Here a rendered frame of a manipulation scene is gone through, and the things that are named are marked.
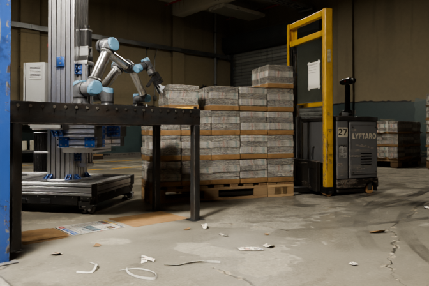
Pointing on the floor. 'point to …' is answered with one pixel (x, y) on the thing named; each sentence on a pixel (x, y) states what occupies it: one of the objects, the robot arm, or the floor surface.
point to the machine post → (5, 108)
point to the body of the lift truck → (346, 150)
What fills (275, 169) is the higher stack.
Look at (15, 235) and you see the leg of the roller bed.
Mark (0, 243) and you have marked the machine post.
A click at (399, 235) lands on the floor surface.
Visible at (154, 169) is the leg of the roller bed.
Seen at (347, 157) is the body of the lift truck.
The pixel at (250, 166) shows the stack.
